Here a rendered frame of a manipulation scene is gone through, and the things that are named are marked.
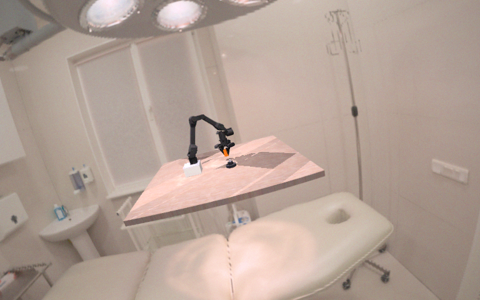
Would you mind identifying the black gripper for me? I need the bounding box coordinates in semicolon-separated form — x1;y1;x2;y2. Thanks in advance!
214;138;235;155

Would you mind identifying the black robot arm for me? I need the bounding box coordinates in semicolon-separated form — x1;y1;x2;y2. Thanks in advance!
187;114;234;165

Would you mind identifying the dark grey round pedestal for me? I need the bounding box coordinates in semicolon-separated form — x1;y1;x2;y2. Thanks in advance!
226;159;236;168

